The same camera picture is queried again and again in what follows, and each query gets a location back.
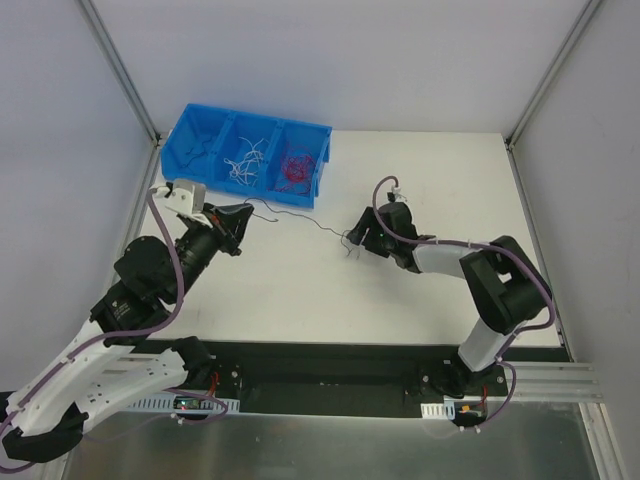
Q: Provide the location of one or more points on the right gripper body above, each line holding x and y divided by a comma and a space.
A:
379, 232

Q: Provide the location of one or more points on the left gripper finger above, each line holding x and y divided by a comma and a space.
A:
241, 210
237, 228

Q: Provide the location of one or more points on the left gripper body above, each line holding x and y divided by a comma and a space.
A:
223, 229

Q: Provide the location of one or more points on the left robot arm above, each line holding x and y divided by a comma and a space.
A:
53, 413

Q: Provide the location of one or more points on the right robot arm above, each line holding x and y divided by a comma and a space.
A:
507, 290

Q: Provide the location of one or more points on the blue compartment bin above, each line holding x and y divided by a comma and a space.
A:
247, 154

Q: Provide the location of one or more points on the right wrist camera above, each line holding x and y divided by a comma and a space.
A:
395, 195

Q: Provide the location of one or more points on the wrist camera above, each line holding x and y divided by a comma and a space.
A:
182, 197
395, 195

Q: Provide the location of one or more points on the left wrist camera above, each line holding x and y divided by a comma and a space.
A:
182, 197

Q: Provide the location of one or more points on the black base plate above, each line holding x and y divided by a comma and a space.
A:
340, 380

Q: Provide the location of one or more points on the right aluminium frame post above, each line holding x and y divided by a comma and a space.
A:
576, 32

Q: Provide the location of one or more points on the aluminium frame post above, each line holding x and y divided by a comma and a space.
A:
576, 32
110, 52

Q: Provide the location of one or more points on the left white cable duct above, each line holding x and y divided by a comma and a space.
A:
181, 404

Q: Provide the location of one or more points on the white cable duct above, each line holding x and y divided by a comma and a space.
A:
181, 404
438, 411

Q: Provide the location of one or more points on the right white cable duct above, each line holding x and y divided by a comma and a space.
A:
438, 411

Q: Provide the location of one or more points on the aluminium front rail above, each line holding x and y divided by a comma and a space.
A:
539, 375

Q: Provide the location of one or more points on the left aluminium frame post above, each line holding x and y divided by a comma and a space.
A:
110, 52

